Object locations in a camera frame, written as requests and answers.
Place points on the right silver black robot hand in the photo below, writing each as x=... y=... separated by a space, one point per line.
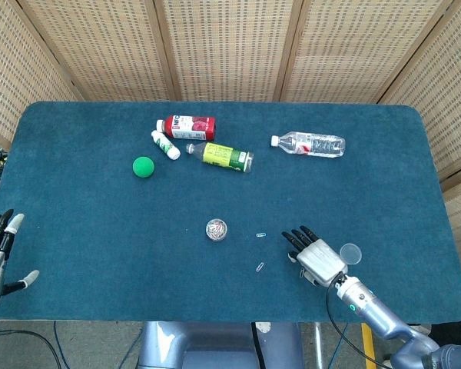
x=322 y=263

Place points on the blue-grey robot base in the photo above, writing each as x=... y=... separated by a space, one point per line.
x=165 y=346

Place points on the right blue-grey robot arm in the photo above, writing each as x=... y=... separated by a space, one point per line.
x=384 y=319

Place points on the clear round paperclip container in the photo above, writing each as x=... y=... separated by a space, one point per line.
x=216 y=230

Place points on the clear round plastic lid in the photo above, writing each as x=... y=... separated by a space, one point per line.
x=352 y=253

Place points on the metal table leg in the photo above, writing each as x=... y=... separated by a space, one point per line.
x=319 y=346

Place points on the white round base cap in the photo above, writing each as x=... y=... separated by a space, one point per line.
x=263 y=328

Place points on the blue felt table mat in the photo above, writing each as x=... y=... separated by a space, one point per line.
x=100 y=230

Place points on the clear water bottle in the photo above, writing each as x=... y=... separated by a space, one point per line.
x=315 y=145

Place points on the yellow green label bottle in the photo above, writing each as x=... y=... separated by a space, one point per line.
x=219 y=155

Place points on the green foam ball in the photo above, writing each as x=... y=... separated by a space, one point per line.
x=143 y=167

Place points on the red juice bottle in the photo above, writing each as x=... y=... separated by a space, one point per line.
x=192 y=127

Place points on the small white green bottle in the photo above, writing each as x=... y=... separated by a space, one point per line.
x=164 y=144

